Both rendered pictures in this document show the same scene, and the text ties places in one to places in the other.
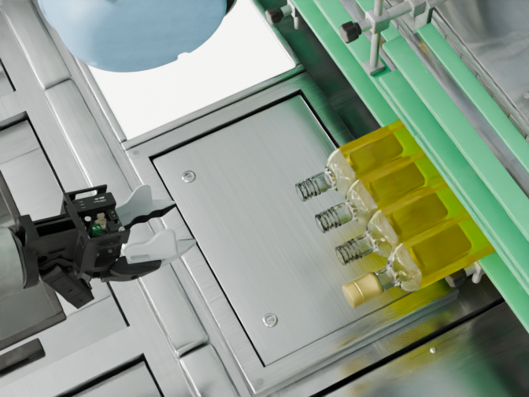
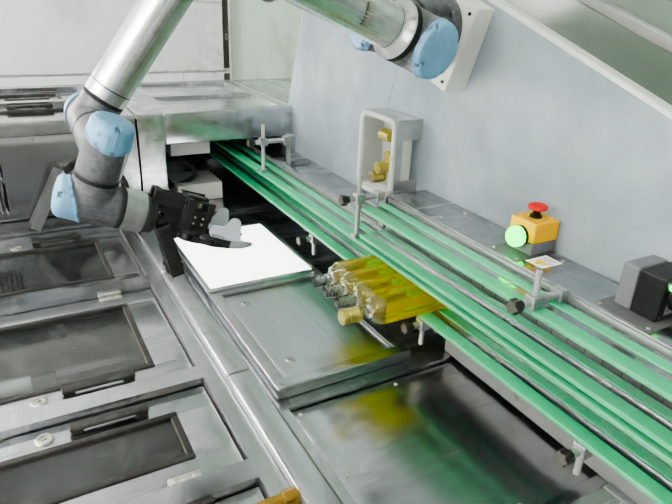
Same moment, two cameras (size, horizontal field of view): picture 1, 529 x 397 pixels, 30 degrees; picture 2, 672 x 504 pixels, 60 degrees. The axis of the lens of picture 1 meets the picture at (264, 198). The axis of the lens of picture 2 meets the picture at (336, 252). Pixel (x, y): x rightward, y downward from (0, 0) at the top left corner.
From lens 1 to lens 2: 0.77 m
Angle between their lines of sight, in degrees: 35
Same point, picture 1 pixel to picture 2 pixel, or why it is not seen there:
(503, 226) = (433, 279)
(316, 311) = (320, 357)
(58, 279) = (167, 233)
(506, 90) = (429, 216)
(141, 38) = not seen: outside the picture
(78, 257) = (182, 219)
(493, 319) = (433, 372)
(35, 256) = (158, 203)
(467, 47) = (407, 206)
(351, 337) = (342, 366)
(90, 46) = not seen: outside the picture
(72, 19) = not seen: outside the picture
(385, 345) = (364, 378)
